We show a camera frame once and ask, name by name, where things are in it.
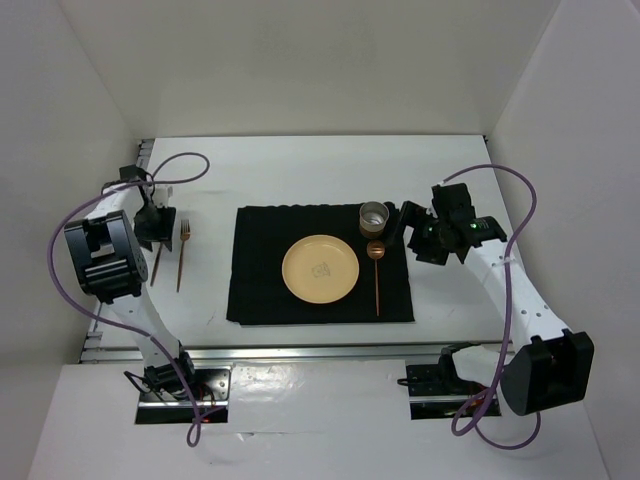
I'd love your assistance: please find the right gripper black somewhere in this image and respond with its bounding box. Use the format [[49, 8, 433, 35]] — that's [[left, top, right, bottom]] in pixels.
[[383, 200, 449, 266]]

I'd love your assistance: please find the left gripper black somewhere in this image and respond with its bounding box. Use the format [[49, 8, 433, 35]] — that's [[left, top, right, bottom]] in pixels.
[[132, 203, 175, 252]]

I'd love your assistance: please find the copper knife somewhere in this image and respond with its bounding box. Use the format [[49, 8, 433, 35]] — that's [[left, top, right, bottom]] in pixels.
[[149, 243, 163, 287]]

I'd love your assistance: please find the metal cup copper base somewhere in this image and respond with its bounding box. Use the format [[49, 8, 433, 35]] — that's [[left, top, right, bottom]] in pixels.
[[359, 201, 390, 239]]

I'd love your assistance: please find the copper spoon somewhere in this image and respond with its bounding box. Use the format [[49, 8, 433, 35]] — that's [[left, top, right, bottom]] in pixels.
[[366, 240, 386, 316]]

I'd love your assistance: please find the yellow plate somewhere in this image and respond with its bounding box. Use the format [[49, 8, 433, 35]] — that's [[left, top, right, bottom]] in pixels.
[[281, 235, 360, 305]]

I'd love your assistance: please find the black cloth placemat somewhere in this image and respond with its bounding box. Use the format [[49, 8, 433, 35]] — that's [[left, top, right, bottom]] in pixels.
[[227, 204, 414, 326]]

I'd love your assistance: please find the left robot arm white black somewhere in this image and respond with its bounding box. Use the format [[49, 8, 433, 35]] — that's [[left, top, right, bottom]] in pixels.
[[64, 165, 199, 400]]

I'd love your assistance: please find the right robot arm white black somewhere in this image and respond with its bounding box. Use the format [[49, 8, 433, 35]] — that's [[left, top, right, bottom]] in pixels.
[[391, 183, 595, 416]]

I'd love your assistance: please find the copper fork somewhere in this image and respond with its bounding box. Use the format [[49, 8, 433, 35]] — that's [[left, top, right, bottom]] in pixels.
[[176, 219, 191, 293]]

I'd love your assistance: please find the aluminium left rail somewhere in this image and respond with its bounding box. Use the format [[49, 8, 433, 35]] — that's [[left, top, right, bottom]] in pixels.
[[77, 156, 153, 343]]

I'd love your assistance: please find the aluminium rail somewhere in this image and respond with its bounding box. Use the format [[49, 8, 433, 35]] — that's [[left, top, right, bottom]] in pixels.
[[79, 341, 469, 364], [77, 156, 153, 343]]

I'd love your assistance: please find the aluminium front rail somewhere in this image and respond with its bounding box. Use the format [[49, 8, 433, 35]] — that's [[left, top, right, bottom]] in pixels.
[[79, 341, 469, 364]]

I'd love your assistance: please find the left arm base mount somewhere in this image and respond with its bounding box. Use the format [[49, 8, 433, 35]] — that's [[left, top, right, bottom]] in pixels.
[[124, 366, 232, 425]]

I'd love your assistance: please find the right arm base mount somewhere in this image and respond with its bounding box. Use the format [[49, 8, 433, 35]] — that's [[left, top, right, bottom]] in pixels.
[[396, 348, 485, 420]]

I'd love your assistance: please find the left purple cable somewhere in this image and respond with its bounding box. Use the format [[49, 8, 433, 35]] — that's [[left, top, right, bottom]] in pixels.
[[48, 152, 211, 448]]

